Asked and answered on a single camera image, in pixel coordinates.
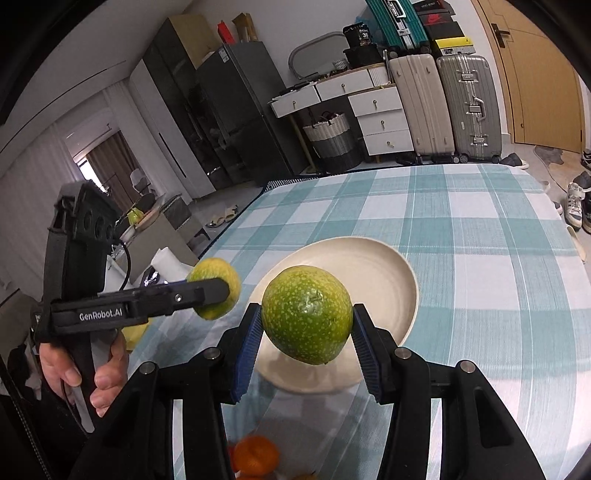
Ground white paper roll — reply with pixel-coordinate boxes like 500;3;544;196
150;247;192;283

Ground oval mirror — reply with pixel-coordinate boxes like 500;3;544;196
287;32;349;80

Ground orange tangerine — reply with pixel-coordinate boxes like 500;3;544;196
230;435;280;478

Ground teal suitcase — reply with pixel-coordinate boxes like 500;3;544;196
366;0;431;54

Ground cream round plate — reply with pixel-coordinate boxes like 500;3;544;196
252;236;421;395

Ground white drawer desk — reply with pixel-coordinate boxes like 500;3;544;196
270;64;415;158

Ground yellow-green citrus fruit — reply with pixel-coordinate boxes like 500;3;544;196
185;258;242;321

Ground wooden door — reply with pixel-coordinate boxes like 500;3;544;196
473;0;585;153

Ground teal checkered tablecloth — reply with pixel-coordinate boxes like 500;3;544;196
126;163;591;480

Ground stacked shoe boxes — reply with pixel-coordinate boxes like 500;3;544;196
413;0;476;58

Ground yellow plastic bag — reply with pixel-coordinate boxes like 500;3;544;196
121;320;151;352

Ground beige suitcase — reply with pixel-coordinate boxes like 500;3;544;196
389;54;456;160

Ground silver suitcase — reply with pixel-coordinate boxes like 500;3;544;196
436;54;502;163

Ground green speckled citrus fruit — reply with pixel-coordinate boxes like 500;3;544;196
262;265;353;365

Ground black refrigerator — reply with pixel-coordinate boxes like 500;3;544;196
197;41;308;185

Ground striped laundry basket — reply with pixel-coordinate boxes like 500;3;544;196
304;111;363;174

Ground person's left hand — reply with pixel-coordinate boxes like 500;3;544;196
39;333;129;417

